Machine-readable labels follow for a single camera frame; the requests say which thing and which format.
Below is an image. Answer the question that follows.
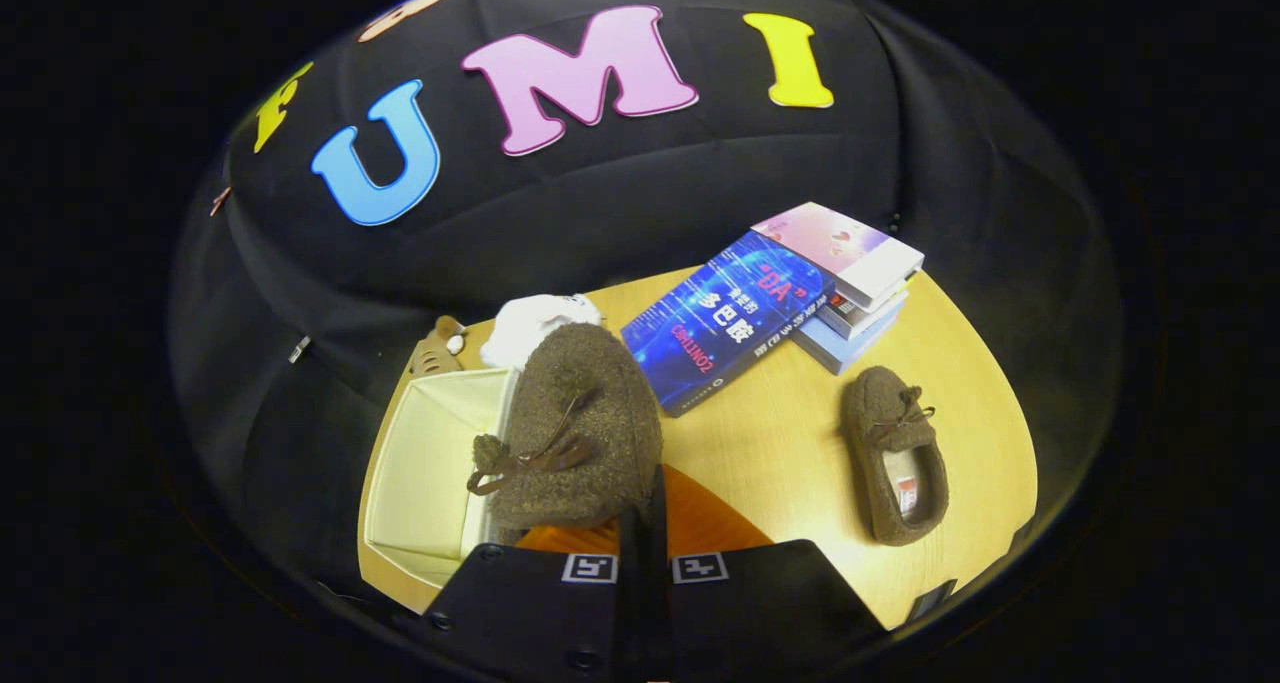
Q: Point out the brown fuzzy shoe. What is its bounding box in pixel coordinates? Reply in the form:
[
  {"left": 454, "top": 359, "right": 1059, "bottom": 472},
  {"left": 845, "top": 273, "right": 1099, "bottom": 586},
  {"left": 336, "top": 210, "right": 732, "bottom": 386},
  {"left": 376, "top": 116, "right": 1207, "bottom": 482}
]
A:
[
  {"left": 467, "top": 323, "right": 664, "bottom": 531},
  {"left": 840, "top": 366, "right": 949, "bottom": 547}
]

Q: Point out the pink cover book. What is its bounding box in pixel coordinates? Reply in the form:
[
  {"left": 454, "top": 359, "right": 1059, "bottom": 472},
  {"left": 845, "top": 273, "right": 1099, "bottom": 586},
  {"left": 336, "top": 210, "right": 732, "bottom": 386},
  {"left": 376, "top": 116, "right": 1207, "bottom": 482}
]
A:
[{"left": 750, "top": 201, "right": 925, "bottom": 309}]

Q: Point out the grey fabric storage box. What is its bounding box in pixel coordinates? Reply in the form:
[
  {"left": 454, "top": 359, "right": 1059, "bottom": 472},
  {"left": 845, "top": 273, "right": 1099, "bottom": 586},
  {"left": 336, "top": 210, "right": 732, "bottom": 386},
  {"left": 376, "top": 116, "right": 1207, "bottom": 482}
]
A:
[{"left": 362, "top": 366, "right": 521, "bottom": 589}]

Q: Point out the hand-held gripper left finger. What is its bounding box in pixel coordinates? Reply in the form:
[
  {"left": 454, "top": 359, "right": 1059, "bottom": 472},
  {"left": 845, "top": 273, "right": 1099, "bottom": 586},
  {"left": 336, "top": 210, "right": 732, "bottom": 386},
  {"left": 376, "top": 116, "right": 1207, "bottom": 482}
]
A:
[{"left": 425, "top": 508, "right": 649, "bottom": 683}]

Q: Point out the light blue book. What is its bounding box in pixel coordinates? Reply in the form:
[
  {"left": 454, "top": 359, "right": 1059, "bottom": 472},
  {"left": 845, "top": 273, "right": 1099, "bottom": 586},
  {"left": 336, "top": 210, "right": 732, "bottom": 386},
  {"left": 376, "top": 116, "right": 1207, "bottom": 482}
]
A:
[{"left": 795, "top": 293, "right": 906, "bottom": 376}]

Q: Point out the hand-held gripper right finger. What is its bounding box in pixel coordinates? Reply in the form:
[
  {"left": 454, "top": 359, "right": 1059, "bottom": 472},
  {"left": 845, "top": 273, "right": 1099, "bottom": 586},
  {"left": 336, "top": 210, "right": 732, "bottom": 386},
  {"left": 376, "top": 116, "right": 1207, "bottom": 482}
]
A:
[{"left": 645, "top": 463, "right": 886, "bottom": 683}]

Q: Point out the dark blue book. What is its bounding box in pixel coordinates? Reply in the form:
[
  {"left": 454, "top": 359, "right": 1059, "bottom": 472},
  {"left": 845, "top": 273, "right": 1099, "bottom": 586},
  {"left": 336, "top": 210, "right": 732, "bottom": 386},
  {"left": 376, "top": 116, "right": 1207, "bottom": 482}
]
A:
[{"left": 620, "top": 230, "right": 836, "bottom": 418}]

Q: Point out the brown plush toy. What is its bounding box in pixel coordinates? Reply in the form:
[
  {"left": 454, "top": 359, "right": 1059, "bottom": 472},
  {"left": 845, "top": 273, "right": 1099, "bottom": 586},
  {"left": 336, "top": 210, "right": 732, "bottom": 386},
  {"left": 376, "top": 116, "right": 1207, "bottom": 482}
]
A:
[{"left": 408, "top": 315, "right": 468, "bottom": 377}]

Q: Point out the white plush toy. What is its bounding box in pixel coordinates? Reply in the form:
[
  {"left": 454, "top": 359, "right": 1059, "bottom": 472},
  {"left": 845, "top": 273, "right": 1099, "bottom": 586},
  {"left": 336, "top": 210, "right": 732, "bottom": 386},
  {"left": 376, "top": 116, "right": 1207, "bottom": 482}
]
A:
[{"left": 480, "top": 293, "right": 604, "bottom": 369}]

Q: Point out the white and red book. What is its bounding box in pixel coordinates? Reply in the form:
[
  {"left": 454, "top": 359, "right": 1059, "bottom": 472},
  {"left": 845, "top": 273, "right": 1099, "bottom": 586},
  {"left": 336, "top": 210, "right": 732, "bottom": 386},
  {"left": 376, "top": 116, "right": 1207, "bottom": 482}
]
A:
[{"left": 818, "top": 273, "right": 916, "bottom": 341}]

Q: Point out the black backdrop cloth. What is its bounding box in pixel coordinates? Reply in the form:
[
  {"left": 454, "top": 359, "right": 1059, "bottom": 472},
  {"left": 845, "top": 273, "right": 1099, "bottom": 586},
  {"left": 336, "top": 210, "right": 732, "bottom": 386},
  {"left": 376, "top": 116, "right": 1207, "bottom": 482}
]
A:
[{"left": 170, "top": 0, "right": 1121, "bottom": 604}]

